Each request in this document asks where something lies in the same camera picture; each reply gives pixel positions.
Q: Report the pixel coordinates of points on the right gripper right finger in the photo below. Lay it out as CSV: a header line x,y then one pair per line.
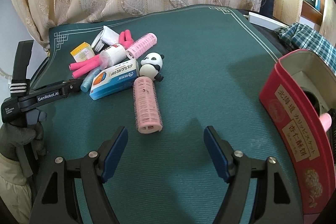
x,y
274,201

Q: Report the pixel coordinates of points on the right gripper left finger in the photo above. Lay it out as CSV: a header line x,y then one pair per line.
x,y
57,202

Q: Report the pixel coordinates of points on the light blue glitter tube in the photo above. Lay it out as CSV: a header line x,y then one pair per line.
x,y
87,82

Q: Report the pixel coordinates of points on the pink foam curler rod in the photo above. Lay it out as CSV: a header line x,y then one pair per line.
x,y
125,39
81,68

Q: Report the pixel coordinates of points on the yellow white carton box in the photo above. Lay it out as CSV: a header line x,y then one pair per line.
x,y
82,52

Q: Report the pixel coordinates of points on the blue white medicine box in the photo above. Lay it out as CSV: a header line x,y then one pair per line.
x,y
114,79

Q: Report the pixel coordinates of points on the clear tape dispenser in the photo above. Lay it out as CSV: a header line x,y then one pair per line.
x,y
111,56

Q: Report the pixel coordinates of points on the panda figurine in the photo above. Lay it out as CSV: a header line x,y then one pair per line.
x,y
151,66

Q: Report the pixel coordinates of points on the grey gloved left hand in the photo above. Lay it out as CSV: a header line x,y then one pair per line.
x,y
13,137

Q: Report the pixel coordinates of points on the beige jacket sleeve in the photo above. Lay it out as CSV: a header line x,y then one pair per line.
x,y
15,190

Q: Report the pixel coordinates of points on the red tin box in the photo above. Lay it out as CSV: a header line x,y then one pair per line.
x,y
310,148

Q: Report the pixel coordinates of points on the white round lid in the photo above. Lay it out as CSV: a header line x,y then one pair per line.
x,y
97,44

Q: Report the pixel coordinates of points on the white tube sachet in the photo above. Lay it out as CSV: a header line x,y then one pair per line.
x,y
109,36

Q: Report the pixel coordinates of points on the small pink hair roller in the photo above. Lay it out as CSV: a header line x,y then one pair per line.
x,y
139,47

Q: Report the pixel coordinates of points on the green table mat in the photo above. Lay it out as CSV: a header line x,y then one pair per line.
x,y
214,68

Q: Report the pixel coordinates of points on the plaid folded cloth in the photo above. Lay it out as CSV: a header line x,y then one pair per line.
x,y
301,36

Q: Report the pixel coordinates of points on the white power strip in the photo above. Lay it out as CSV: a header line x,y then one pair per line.
x,y
265,22

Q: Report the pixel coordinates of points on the blue cup on sill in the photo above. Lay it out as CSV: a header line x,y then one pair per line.
x,y
318,5

